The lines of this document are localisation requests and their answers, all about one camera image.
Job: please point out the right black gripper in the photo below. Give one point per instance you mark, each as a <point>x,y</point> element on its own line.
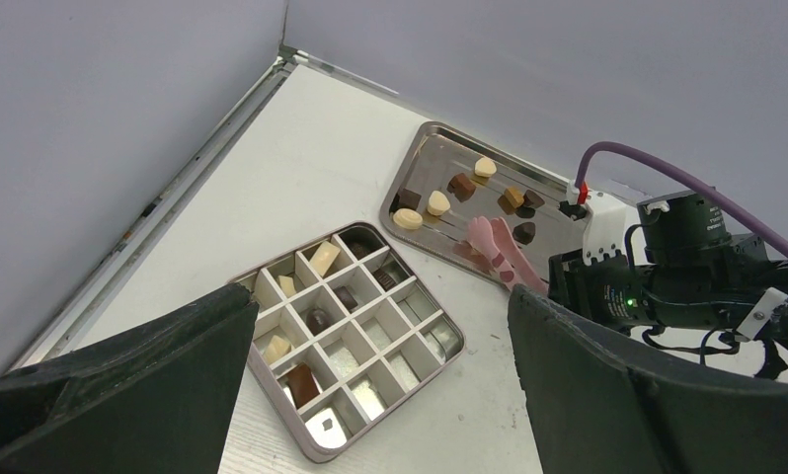
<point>605,292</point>

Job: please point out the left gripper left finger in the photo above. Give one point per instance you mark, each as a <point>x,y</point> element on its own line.
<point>157,398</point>

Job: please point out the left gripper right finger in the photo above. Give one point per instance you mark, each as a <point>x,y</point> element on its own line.
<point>600,402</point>

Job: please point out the pink cat paw tongs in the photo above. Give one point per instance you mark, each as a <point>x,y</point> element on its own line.
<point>492,238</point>

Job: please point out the white chocolate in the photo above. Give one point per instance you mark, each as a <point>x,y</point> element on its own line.
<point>324,257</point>
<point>287,285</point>

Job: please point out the dark oval chocolate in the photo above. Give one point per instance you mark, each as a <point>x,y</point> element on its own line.
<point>318,320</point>

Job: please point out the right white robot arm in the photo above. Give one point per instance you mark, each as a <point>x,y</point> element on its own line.
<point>679,267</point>

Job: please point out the dark teardrop chocolate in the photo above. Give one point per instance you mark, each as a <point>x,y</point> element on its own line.
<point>524,233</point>

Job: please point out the dark heart chocolate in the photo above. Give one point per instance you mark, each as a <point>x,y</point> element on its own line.
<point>532,201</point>

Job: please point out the cream square chocolate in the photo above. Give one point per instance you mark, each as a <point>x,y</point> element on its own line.
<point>276,348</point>

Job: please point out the caramel square chocolate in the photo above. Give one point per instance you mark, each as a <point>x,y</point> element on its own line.
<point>511,200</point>

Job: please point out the brown rectangular chocolate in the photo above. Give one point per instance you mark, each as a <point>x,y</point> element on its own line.
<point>302,385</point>

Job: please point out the cream heart chocolate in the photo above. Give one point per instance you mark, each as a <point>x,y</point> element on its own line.
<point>485,168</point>

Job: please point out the cream oval chocolate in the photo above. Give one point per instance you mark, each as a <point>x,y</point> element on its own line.
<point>438,204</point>

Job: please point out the steel chocolate tray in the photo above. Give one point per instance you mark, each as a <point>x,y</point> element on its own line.
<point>441,158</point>

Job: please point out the cream round swirl chocolate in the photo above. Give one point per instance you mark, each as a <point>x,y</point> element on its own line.
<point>407,218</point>

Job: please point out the dark brown square chocolate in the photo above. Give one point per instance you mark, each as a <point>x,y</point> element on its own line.
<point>406,198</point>

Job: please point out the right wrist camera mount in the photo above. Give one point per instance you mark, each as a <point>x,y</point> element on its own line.
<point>605,217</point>

